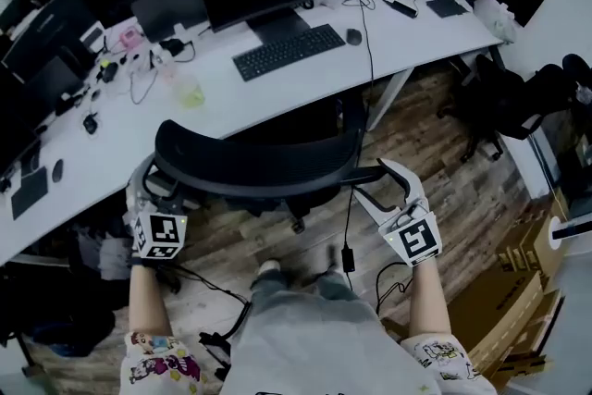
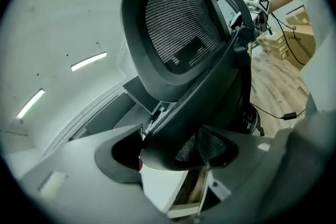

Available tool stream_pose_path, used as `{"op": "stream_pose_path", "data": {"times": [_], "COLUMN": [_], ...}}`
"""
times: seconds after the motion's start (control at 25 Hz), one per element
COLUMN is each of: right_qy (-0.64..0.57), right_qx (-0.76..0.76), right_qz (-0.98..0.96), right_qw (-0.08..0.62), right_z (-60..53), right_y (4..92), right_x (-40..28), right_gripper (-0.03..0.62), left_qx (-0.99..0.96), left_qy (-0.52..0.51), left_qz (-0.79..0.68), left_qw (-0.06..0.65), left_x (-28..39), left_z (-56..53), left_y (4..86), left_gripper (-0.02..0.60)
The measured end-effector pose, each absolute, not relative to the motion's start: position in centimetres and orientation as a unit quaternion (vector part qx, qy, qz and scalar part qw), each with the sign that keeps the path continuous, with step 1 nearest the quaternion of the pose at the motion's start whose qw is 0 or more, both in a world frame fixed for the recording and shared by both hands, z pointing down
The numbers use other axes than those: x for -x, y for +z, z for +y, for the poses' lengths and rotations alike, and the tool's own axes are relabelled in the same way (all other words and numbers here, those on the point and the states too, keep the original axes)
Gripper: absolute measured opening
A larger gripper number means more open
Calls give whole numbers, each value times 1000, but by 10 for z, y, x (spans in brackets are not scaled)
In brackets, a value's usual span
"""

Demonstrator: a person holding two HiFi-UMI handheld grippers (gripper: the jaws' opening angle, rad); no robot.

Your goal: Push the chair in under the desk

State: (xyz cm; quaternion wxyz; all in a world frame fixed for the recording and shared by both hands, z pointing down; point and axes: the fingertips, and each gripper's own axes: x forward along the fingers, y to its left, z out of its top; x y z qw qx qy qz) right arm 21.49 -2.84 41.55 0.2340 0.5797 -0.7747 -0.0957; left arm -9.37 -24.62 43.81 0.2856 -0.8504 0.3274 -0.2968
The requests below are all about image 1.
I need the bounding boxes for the person's grey jeans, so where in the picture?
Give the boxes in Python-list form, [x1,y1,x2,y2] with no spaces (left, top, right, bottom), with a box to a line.
[249,267,371,309]

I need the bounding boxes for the yellow-green plastic container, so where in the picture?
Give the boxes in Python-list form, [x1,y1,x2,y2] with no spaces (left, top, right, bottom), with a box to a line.
[172,75,206,110]

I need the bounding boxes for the white looped cable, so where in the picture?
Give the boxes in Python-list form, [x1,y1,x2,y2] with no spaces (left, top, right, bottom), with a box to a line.
[129,55,161,106]

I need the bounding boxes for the slim black power brick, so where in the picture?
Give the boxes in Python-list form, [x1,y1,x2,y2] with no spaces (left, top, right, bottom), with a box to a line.
[391,0,418,19]

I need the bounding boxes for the brown cardboard box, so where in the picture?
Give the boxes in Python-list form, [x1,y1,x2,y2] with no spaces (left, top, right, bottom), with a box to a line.
[497,187,573,281]
[485,290,568,392]

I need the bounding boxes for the person in white shirt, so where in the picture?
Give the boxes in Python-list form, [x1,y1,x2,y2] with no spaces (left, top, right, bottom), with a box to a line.
[118,290,499,395]

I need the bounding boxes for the white office desk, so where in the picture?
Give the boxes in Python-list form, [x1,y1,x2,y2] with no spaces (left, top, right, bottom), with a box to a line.
[0,0,508,267]

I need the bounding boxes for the person's white shoe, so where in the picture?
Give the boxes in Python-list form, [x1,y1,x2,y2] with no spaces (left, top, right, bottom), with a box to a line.
[256,260,282,279]

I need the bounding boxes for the black office chair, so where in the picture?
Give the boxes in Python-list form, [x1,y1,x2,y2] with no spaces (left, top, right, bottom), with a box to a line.
[438,53,592,164]

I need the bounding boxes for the black mesh chair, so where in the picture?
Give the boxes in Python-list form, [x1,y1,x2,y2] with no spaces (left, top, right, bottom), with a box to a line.
[140,93,393,235]

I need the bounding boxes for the small black monitor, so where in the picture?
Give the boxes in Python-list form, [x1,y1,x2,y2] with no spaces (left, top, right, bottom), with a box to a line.
[24,55,89,117]

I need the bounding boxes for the thin black cable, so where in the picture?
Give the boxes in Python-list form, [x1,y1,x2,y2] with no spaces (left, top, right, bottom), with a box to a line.
[341,0,376,249]

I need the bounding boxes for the grey cloth bundle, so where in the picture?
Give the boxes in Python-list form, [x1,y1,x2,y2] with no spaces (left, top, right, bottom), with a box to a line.
[75,220,136,282]

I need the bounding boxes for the large flat cardboard box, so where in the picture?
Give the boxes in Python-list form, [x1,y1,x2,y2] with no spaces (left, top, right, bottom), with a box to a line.
[448,265,547,369]

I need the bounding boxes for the black floor cable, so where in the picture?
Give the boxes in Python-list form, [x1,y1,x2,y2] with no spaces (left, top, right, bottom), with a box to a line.
[156,263,253,339]

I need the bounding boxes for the person's left forearm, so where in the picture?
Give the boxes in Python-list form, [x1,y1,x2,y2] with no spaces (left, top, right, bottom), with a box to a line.
[128,260,175,338]

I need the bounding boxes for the black adapter cord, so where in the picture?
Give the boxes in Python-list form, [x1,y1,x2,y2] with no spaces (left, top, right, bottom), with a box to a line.
[375,260,420,316]

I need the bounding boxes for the clear plastic bottle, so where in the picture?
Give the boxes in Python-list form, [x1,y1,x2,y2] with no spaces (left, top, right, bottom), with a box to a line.
[158,55,179,82]

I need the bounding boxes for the black flat pad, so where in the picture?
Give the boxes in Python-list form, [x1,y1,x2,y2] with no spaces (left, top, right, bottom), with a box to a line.
[425,0,469,19]

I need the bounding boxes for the person's right forearm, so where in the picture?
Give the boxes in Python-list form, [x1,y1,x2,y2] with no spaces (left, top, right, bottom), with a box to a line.
[405,262,453,339]

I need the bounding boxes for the small pink box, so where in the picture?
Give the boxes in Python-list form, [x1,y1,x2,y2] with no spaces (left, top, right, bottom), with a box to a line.
[118,28,142,50]

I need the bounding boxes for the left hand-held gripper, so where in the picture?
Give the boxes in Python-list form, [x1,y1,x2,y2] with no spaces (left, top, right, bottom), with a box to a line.
[124,154,190,261]

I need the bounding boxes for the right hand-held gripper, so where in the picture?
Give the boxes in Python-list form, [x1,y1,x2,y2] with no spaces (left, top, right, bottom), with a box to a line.
[352,157,444,268]

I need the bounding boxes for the black power strip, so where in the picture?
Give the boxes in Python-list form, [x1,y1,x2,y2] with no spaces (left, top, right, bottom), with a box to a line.
[198,329,233,383]

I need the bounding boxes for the white bar-shaped device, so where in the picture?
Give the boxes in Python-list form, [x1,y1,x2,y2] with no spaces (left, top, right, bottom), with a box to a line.
[549,216,592,252]

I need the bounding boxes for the black bag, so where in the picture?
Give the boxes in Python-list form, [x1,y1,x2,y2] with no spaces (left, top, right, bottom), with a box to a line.
[0,265,117,360]

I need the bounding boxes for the white plastic bag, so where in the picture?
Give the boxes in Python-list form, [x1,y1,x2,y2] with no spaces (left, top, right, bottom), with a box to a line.
[473,0,517,44]

